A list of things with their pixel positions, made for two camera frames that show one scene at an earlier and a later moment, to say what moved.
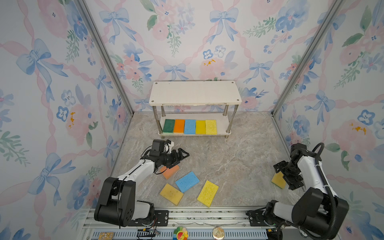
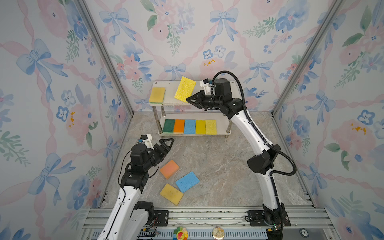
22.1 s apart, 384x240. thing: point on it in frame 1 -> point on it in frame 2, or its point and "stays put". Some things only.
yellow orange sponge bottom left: x=172 y=194 stays put
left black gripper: x=175 y=158 -> x=162 y=153
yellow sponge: x=278 y=180 -> x=157 y=95
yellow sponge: x=208 y=193 -> x=185 y=89
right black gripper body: x=290 y=173 -> x=211 y=103
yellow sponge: x=211 y=128 stays put
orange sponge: x=179 y=126 stays put
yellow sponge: x=200 y=127 stays put
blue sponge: x=189 y=128 stays put
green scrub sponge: x=169 y=125 stays put
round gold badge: x=218 y=232 stays put
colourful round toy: x=180 y=233 stays put
